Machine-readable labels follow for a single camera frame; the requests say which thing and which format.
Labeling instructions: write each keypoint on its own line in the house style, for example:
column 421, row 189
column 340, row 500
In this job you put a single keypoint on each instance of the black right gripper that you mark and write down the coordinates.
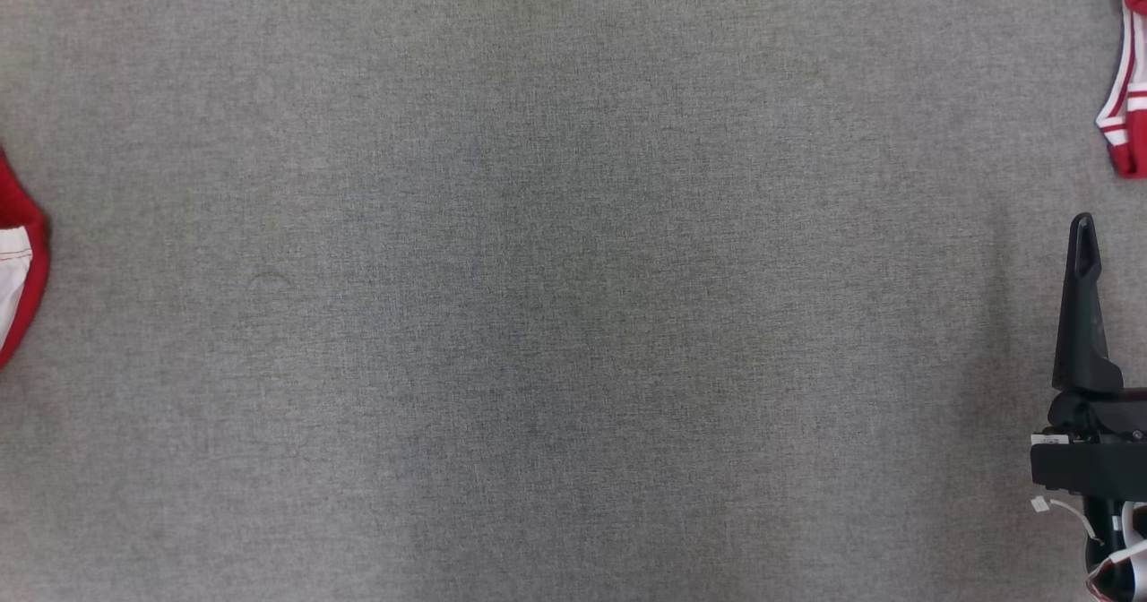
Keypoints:
column 1089, row 454

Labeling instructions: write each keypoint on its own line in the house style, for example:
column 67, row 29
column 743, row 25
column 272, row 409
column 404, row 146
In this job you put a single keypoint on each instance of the red white basketball jersey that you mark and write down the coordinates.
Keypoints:
column 1131, row 118

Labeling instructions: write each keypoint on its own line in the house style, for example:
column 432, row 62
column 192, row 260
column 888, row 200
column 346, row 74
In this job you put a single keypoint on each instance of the red white-striped shorts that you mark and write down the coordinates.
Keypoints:
column 18, row 253

